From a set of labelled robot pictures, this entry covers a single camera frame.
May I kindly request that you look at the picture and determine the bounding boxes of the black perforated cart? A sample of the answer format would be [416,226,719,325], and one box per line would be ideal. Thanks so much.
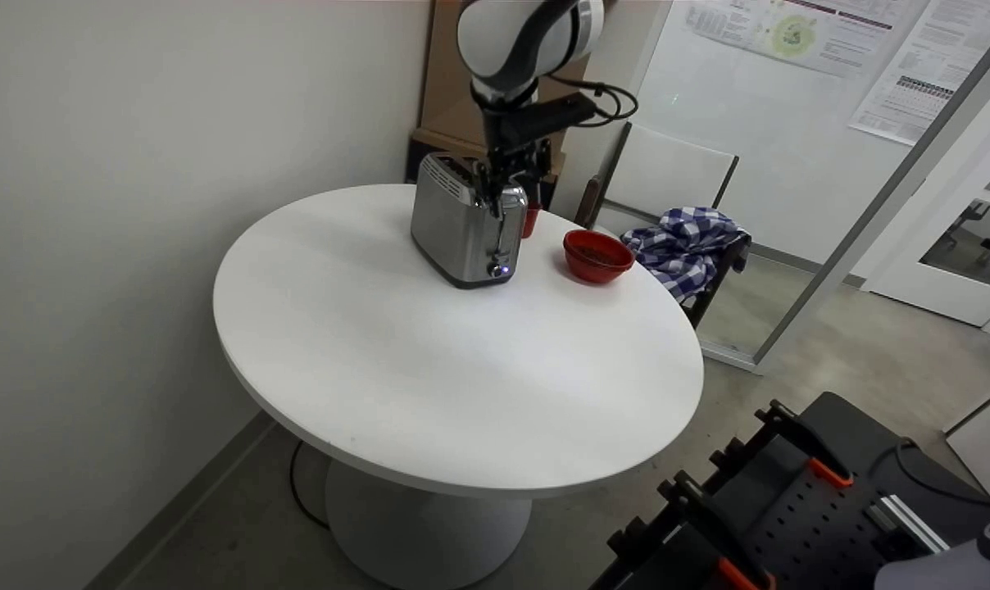
[592,395,990,590]

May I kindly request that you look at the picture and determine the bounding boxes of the round white table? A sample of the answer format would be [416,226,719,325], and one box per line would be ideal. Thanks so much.
[212,185,706,590]

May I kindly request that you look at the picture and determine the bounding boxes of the red bowl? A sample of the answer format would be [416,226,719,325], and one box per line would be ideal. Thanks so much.
[563,230,632,285]

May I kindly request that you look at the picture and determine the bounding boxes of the silver two-slot toaster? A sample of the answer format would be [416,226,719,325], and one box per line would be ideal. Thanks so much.
[411,155,529,288]

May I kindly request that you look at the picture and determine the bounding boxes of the blue checkered cloth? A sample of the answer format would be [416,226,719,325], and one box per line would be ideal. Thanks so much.
[620,208,749,302]

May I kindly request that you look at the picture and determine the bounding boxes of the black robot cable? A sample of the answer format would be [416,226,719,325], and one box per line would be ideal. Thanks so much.
[557,75,642,132]

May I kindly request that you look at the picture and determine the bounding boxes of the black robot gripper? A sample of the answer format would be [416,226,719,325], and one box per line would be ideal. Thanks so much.
[483,138,551,195]

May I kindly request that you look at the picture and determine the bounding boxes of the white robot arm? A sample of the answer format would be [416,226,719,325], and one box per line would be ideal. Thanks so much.
[457,0,603,195]

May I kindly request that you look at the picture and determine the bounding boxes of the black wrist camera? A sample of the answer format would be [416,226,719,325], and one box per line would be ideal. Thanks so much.
[487,92,596,145]

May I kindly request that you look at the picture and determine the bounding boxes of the white wall poster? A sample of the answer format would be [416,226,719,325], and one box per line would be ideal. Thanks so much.
[685,0,990,145]

